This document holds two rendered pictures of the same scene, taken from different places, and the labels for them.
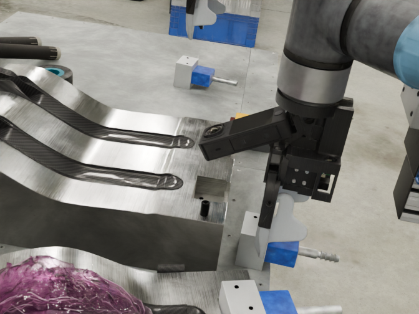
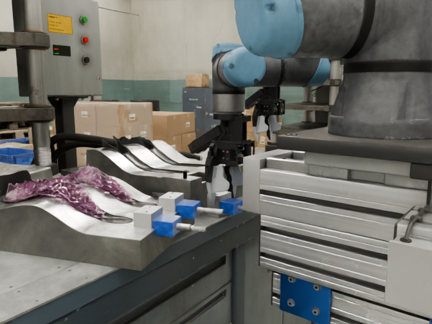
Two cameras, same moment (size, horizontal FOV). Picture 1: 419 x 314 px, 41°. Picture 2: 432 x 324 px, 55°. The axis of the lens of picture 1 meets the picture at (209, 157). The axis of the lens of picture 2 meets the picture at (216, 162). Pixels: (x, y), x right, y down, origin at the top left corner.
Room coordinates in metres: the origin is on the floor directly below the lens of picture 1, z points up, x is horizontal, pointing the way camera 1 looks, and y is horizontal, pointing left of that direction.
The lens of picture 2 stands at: (-0.24, -0.58, 1.10)
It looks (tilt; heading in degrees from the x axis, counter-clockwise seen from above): 10 degrees down; 32
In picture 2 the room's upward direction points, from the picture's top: straight up
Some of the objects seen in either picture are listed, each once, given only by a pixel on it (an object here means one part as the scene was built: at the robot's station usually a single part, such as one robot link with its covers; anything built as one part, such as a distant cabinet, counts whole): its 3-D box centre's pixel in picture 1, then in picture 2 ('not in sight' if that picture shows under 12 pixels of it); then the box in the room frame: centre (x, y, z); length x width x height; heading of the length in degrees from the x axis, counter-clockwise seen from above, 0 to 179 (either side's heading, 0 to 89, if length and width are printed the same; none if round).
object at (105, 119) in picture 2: not in sight; (102, 138); (3.48, 3.46, 0.47); 1.22 x 0.80 x 0.94; 92
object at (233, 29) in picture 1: (215, 19); not in sight; (3.89, 0.10, 0.11); 0.61 x 0.41 x 0.22; 88
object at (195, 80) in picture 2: not in sight; (197, 80); (6.85, 4.28, 1.26); 0.42 x 0.33 x 0.29; 88
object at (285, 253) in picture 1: (289, 248); (234, 207); (0.58, -0.12, 0.83); 0.13 x 0.05 x 0.05; 83
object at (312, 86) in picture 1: (312, 75); (229, 104); (0.58, -0.10, 1.07); 0.08 x 0.08 x 0.05
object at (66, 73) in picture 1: (52, 80); not in sight; (1.00, 0.33, 0.82); 0.08 x 0.08 x 0.04
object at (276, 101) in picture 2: not in sight; (269, 99); (1.11, 0.04, 1.07); 0.09 x 0.08 x 0.12; 79
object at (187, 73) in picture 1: (207, 76); not in sight; (1.11, 0.03, 0.83); 0.13 x 0.05 x 0.05; 79
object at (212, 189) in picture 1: (210, 200); (200, 181); (0.59, -0.01, 0.87); 0.05 x 0.05 x 0.04; 87
